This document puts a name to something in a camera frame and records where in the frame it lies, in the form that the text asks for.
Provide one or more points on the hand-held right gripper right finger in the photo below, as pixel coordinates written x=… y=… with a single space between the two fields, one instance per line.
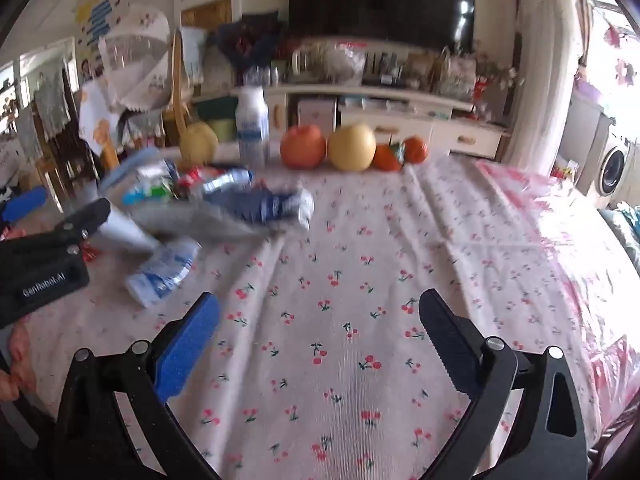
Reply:
x=445 y=342

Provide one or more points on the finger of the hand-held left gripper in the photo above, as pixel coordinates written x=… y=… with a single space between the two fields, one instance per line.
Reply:
x=82 y=220
x=22 y=206

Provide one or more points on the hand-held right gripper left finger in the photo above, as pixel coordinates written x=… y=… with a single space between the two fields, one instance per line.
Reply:
x=187 y=345

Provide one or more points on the green white wrapper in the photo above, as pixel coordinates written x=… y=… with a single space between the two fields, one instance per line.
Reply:
x=150 y=187

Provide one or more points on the white light blue wrapper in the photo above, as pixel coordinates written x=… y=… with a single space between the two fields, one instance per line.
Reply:
x=162 y=272

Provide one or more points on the red snack wrapper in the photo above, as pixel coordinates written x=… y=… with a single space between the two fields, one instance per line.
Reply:
x=196 y=180

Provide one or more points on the dark blue wrapper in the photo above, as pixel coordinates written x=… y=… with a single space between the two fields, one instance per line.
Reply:
x=265 y=207

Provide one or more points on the person's left hand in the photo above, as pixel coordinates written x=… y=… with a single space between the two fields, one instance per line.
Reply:
x=16 y=360

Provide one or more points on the dining table with printed cloth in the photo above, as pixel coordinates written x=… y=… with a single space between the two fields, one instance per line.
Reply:
x=100 y=120

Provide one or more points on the wooden chair with lace cover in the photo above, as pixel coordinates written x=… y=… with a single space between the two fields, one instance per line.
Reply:
x=55 y=105

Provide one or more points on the cherry print tablecloth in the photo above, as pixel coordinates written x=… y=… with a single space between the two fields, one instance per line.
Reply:
x=350 y=270

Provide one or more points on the yellow pear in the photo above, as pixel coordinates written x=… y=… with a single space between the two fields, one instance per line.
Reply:
x=351 y=147
x=198 y=144

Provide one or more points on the wooden chair with towel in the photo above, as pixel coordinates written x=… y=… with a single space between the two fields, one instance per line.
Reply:
x=181 y=100

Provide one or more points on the green waste bin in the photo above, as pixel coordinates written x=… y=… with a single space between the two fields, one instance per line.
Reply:
x=221 y=130

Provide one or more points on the pink checked plastic table cover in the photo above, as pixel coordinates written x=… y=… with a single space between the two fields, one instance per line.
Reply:
x=565 y=220

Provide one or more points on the white mesh food cover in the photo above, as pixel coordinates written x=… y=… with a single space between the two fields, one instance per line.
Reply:
x=132 y=52

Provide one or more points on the white plastic bottle blue label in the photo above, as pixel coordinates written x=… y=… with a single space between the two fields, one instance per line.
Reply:
x=252 y=125

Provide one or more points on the yellow pear right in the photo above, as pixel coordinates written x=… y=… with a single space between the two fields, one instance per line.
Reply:
x=351 y=147

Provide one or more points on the red apple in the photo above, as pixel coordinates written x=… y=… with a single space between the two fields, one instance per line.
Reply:
x=302 y=146

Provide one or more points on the cream television cabinet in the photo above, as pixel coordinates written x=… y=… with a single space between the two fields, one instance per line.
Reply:
x=400 y=115

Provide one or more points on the dark blue flower bouquet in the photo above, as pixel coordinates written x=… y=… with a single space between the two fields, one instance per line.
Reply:
x=247 y=40

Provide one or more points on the white washing machine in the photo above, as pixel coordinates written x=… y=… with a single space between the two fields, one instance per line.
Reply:
x=614 y=162

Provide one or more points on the pink white storage box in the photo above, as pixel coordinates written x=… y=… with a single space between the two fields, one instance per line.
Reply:
x=316 y=115

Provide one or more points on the purple plastic basin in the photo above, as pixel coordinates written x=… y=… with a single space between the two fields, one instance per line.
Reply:
x=586 y=91

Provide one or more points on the clear filled plastic bag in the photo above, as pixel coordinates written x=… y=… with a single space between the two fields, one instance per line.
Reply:
x=337 y=62

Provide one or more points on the tall white lace covered appliance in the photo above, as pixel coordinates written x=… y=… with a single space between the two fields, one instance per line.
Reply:
x=547 y=60

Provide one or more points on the black flat television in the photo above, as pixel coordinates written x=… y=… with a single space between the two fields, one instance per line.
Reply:
x=380 y=0

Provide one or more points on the wall poster with blue bars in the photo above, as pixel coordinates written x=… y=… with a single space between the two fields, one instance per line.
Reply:
x=102 y=10

